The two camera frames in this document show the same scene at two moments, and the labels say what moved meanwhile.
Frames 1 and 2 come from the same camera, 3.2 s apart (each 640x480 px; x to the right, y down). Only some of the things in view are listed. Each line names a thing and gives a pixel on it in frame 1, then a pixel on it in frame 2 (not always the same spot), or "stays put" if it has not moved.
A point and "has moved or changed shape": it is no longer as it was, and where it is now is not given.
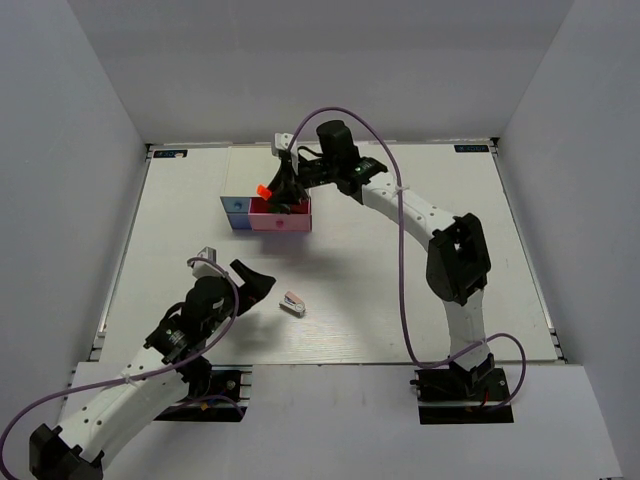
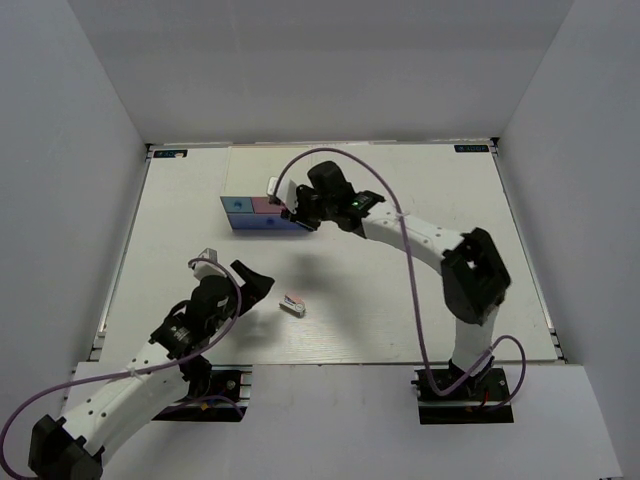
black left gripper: (256, 286) stays put
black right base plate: (445, 396) stays put
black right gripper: (289, 187) to (302, 195)
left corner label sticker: (171, 154) stays put
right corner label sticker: (470, 148) stays put
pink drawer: (260, 218) has moved or changed shape
